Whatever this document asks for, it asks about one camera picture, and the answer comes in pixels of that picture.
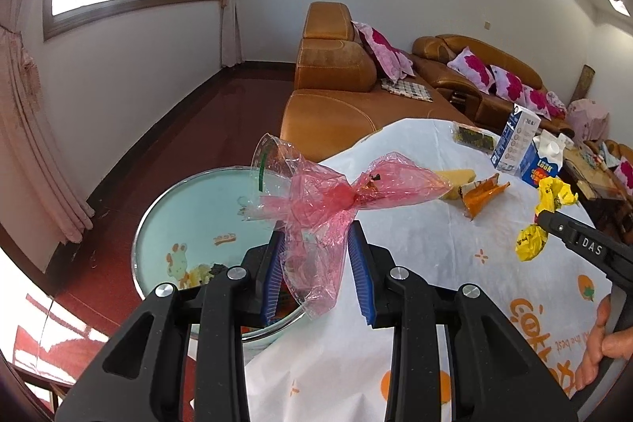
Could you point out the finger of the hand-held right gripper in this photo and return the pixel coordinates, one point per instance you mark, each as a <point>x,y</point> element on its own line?
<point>583,246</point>

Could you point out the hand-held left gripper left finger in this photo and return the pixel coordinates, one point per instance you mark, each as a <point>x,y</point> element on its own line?
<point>274,283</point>

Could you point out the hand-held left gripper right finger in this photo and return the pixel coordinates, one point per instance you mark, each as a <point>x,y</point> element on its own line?
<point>361,283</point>

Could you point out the yellow wrapper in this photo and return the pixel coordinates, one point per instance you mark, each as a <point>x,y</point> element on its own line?
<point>554,197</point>
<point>531,244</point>

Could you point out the black foam net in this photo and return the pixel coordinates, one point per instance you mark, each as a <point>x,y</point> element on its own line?
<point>216,270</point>

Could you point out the round basin with cartoon print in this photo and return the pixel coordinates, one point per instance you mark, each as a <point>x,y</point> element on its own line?
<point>198,214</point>

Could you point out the pink cellophane wrap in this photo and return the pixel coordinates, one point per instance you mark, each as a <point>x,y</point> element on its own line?
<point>395,179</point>

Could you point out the clear plastic cup green straw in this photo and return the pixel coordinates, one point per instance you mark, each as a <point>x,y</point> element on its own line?
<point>272,155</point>

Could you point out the person's right hand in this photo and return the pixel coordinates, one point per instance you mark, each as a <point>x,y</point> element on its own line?
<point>618,345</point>

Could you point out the wooden coffee table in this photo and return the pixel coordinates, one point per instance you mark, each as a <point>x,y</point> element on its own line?
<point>601,184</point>

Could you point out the crumpled pale plastic bag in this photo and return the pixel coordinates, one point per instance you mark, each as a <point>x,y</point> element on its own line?
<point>198,274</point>

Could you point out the white tablecloth with orange print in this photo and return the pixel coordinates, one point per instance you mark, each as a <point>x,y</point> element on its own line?
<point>445,278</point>

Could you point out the pink floral pillow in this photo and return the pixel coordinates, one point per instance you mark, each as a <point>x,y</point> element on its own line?
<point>383,51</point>
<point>541,100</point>
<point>472,67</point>
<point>512,86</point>
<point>624,172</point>

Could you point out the blue and white milk carton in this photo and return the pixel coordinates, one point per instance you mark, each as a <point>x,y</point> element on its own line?
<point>541,162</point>

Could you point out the orange snack packet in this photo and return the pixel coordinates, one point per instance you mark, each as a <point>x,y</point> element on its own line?
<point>479,197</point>

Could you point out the pink garment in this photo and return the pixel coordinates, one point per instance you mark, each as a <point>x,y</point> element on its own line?
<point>588,118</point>

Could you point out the tall white and blue box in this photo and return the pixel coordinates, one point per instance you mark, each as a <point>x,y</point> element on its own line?
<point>514,137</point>

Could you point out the pale yellow sponge piece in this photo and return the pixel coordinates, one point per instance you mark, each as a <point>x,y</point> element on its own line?
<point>457,179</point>

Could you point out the dark green seaweed packet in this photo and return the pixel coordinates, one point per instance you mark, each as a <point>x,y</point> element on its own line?
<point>472,136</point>

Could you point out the wooden board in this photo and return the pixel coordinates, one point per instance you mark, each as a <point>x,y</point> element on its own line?
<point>584,83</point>

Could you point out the tan leather chaise sofa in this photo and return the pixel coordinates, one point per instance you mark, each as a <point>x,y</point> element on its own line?
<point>331,105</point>

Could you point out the checkered cloth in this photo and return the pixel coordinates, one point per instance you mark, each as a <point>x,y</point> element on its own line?
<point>408,89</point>

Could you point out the square ceiling light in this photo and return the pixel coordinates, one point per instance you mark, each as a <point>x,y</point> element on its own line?
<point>619,4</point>

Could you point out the sheer pink curtain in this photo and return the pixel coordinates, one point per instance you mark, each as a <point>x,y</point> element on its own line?
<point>34,145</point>

